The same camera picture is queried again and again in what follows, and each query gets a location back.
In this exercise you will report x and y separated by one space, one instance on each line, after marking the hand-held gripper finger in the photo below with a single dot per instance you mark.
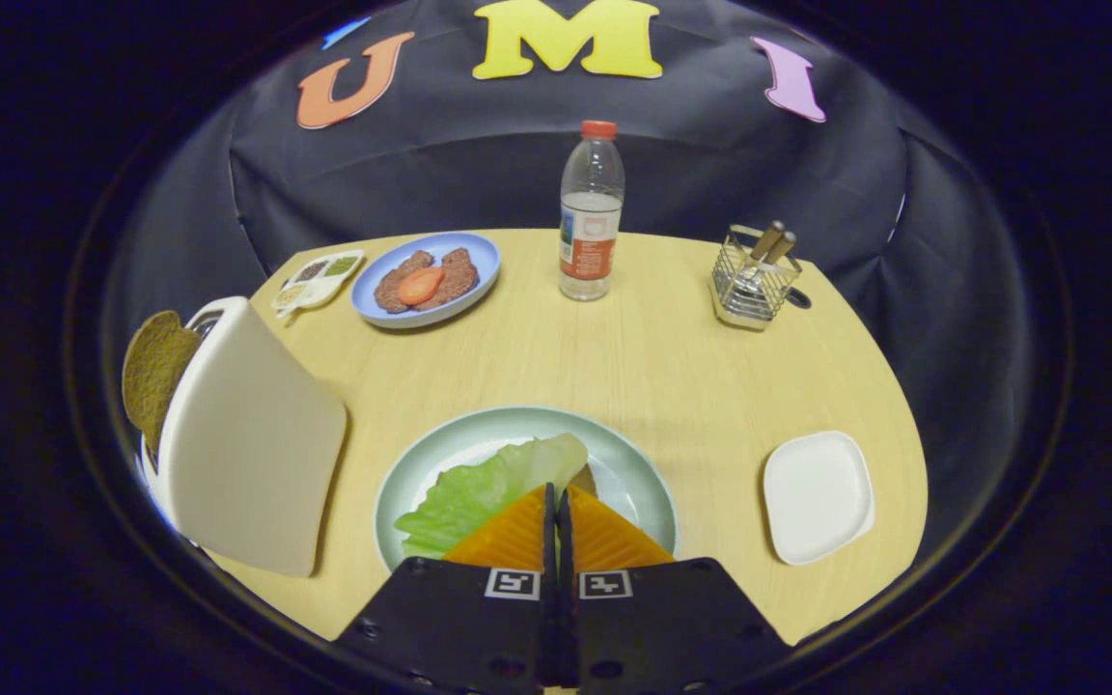
549 627
566 627

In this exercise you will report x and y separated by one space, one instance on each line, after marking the green lettuce leaf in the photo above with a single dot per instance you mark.
479 492

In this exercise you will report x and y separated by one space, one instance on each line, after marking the brown bread slice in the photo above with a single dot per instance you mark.
155 372

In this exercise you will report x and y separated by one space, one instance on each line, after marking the pale green round plate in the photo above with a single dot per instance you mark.
517 425

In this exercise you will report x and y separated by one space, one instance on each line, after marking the white square plate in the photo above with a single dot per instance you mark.
817 497

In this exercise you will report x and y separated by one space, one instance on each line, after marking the white toaster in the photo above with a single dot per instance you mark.
247 434

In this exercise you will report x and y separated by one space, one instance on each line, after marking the brown meat patty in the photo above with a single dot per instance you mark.
459 275
387 290

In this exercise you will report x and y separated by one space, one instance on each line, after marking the red tomato slice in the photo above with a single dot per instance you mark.
419 286

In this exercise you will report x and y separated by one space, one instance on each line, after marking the clear red-capped water bottle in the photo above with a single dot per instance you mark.
590 251

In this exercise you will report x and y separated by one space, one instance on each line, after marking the blue plate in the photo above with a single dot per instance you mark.
479 256

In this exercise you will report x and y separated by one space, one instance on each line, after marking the black table grommet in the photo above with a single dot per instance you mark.
800 298

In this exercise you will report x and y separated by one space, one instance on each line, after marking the white divided seasoning dish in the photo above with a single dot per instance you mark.
319 280

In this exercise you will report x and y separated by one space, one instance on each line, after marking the black backdrop cloth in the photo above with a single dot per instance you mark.
479 174

